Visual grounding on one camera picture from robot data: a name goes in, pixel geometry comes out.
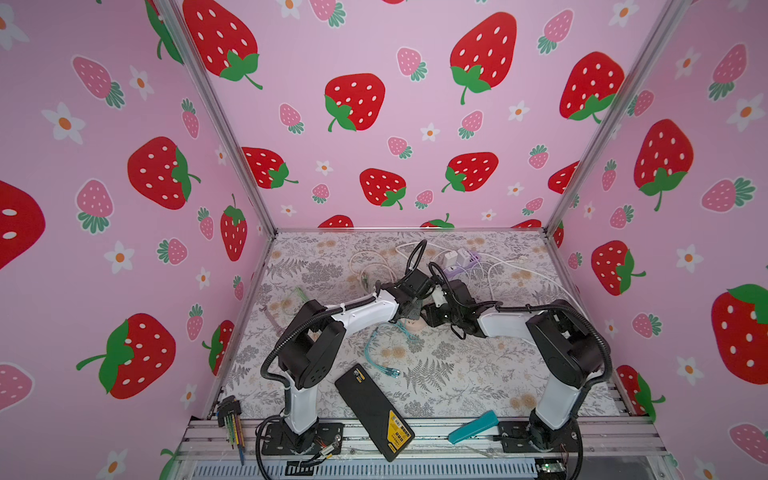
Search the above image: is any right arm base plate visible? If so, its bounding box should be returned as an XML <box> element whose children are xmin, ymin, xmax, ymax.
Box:
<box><xmin>498</xmin><ymin>420</ymin><xmax>583</xmax><ymax>454</ymax></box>

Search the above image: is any white cable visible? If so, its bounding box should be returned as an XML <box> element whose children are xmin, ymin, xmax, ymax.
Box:
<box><xmin>392</xmin><ymin>241</ymin><xmax>583</xmax><ymax>313</ymax></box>

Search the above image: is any purple power strip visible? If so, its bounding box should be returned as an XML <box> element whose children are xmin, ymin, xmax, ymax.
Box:
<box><xmin>442</xmin><ymin>248</ymin><xmax>480</xmax><ymax>279</ymax></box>

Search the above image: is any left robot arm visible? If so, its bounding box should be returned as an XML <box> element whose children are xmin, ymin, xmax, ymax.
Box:
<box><xmin>260</xmin><ymin>269</ymin><xmax>435</xmax><ymax>435</ymax></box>

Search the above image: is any coloured wire bundle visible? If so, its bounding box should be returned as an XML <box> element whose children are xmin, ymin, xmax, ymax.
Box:
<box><xmin>215</xmin><ymin>395</ymin><xmax>247</xmax><ymax>466</ymax></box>

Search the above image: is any teal plastic tool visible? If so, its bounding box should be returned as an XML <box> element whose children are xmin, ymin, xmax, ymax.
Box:
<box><xmin>447</xmin><ymin>411</ymin><xmax>499</xmax><ymax>445</ymax></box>

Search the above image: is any black rectangular device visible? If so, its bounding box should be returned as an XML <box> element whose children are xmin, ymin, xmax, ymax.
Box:
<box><xmin>334</xmin><ymin>364</ymin><xmax>415</xmax><ymax>462</ymax></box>

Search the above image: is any round pink power socket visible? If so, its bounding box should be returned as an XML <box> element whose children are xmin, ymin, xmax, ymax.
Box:
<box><xmin>403</xmin><ymin>319</ymin><xmax>427</xmax><ymax>335</ymax></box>

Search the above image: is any white charger plug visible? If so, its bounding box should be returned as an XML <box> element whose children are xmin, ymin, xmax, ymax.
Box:
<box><xmin>443</xmin><ymin>248</ymin><xmax>474</xmax><ymax>269</ymax></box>

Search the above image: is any aluminium front rail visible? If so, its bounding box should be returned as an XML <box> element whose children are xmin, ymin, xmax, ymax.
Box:
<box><xmin>167</xmin><ymin>416</ymin><xmax>683</xmax><ymax>479</ymax></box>

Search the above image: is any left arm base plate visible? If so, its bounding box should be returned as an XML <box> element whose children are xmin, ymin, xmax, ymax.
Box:
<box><xmin>259</xmin><ymin>421</ymin><xmax>344</xmax><ymax>456</ymax></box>

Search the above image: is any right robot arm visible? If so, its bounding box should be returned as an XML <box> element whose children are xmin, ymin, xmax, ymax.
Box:
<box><xmin>422</xmin><ymin>280</ymin><xmax>611</xmax><ymax>452</ymax></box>

